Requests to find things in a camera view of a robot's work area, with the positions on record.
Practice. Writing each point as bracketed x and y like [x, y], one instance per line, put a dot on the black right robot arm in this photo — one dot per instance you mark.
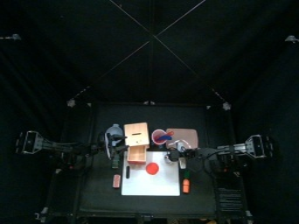
[241, 148]

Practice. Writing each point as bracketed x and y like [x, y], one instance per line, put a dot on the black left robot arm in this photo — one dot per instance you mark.
[51, 145]

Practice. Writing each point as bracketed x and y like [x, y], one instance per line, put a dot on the grey bowl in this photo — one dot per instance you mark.
[114, 130]

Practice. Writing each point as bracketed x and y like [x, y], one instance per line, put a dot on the wooden drawer with red front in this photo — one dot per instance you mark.
[137, 154]

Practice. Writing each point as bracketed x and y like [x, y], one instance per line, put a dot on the red dough disc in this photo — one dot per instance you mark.
[153, 168]

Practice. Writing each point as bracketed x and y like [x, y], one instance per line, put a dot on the red plastic cup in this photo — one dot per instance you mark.
[156, 141]

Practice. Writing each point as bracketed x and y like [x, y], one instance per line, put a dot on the blue plastic tool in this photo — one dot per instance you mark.
[166, 136]

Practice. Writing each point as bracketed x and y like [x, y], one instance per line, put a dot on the black marker pen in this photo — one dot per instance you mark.
[127, 172]

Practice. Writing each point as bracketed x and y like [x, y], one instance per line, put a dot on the orange toy carrot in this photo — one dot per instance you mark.
[186, 185]

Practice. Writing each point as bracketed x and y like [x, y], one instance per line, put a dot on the white cutting board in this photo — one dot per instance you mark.
[156, 185]

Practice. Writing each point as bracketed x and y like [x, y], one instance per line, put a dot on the pink rectangular block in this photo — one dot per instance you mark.
[117, 181]

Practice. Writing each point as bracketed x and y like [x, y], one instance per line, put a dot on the printed warning label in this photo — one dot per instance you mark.
[230, 199]

